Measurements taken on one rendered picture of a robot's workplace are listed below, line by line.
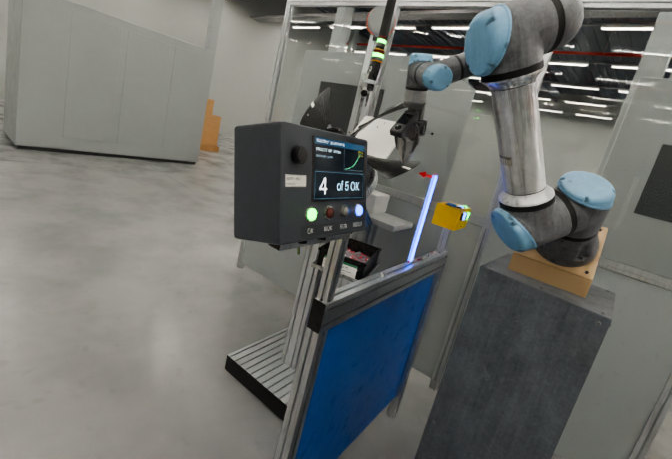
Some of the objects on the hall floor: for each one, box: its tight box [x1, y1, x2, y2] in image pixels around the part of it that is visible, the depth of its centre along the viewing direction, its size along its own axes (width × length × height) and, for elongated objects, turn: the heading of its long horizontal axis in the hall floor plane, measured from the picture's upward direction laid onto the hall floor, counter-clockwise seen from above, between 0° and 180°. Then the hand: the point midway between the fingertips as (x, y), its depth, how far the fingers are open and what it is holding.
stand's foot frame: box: [225, 327, 296, 421], centre depth 192 cm, size 62×46×8 cm
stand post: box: [281, 242, 327, 370], centre depth 175 cm, size 4×9×91 cm, turn 7°
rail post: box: [274, 327, 328, 459], centre depth 98 cm, size 4×4×78 cm
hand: (403, 160), depth 130 cm, fingers closed
